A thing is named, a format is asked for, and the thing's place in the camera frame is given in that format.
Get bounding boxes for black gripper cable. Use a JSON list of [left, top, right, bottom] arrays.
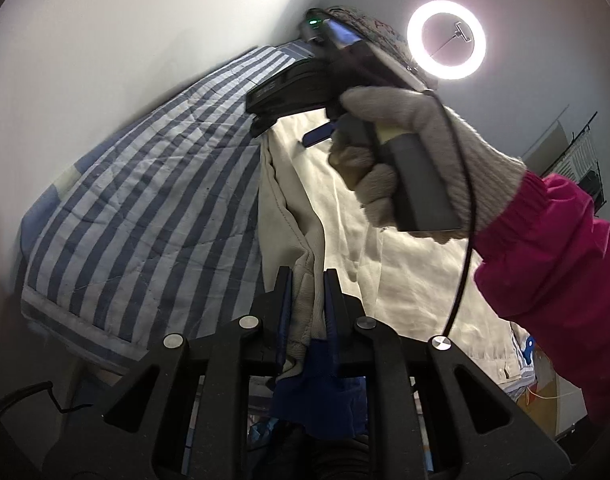
[[0, 381, 82, 415], [424, 89, 474, 338]]

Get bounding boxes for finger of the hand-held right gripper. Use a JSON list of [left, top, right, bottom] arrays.
[[249, 112, 277, 137], [303, 124, 334, 149]]

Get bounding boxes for floral folded quilt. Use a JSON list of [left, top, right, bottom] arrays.
[[325, 5, 438, 91]]

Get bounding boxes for cream garment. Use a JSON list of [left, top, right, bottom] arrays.
[[257, 110, 532, 387]]

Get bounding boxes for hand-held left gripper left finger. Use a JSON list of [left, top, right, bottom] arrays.
[[42, 266, 295, 466]]

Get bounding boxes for person's right forearm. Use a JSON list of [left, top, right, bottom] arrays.
[[472, 172, 610, 431]]

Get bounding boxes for white ring light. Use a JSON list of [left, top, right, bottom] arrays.
[[406, 0, 486, 81]]

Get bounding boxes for blue jacket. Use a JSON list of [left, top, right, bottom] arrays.
[[271, 337, 372, 442]]

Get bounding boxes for black metal rack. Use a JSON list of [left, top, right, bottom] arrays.
[[550, 110, 609, 211]]

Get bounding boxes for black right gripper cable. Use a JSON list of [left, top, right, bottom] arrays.
[[424, 89, 474, 338]]

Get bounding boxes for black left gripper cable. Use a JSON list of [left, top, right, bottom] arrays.
[[0, 381, 82, 415]]

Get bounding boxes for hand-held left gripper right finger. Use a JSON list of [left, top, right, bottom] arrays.
[[322, 269, 570, 466]]

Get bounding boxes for person's right hand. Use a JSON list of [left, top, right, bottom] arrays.
[[327, 85, 529, 235]]

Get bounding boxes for blue white striped quilt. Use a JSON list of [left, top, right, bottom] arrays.
[[20, 42, 317, 376]]

